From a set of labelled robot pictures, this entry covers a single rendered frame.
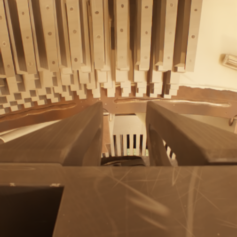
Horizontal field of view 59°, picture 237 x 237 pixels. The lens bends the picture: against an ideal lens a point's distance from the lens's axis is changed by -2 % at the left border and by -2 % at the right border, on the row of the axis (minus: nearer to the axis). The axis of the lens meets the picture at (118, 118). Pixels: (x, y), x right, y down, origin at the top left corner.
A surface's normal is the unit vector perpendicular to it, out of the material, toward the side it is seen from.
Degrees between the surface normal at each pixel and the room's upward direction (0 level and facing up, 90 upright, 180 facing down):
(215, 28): 0
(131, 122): 0
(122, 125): 0
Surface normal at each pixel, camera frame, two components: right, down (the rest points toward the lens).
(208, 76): 0.00, 0.11
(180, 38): -1.00, -0.06
